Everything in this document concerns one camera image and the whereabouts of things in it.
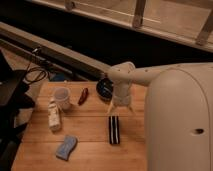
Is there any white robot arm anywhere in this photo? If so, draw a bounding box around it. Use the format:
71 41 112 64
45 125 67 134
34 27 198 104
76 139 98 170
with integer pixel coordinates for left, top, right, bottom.
107 62 213 171

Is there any black cable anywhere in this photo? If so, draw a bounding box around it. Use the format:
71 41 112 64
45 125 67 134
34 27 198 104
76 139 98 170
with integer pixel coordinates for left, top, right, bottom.
23 46 54 84

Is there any dark blue bowl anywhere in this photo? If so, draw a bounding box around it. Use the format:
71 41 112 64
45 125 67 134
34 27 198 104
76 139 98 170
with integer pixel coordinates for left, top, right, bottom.
96 78 113 101

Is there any white ceramic cup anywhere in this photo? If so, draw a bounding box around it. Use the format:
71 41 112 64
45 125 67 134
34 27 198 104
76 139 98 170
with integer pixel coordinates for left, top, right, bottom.
53 87 71 110

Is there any red brown small object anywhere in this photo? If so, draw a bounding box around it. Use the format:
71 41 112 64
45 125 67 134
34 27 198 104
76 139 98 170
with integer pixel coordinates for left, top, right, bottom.
78 88 89 105

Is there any metal window rail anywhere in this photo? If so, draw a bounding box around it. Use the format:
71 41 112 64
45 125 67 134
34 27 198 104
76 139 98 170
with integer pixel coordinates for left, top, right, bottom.
0 22 110 79

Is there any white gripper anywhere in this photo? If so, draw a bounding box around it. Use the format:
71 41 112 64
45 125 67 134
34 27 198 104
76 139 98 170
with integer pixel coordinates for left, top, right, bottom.
107 96 135 114

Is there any black chair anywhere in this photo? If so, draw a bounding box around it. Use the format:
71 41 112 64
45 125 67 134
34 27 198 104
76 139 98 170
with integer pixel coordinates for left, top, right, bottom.
0 50 35 158

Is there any white plastic bottle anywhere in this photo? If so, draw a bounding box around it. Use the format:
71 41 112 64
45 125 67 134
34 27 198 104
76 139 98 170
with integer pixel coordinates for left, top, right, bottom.
48 98 61 132

